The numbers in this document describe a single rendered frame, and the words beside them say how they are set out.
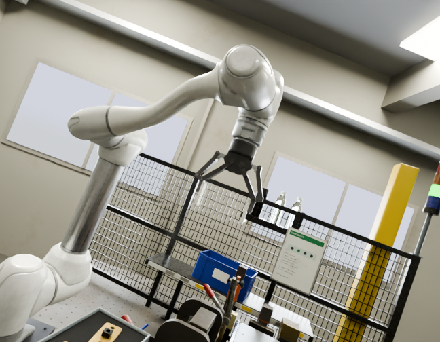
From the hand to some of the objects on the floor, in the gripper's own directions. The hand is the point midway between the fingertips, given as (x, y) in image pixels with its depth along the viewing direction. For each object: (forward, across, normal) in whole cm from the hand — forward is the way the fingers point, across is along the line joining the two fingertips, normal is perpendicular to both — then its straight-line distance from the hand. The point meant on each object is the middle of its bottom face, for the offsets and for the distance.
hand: (219, 210), depth 80 cm
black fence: (+146, -5, +92) cm, 172 cm away
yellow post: (+146, +73, +98) cm, 191 cm away
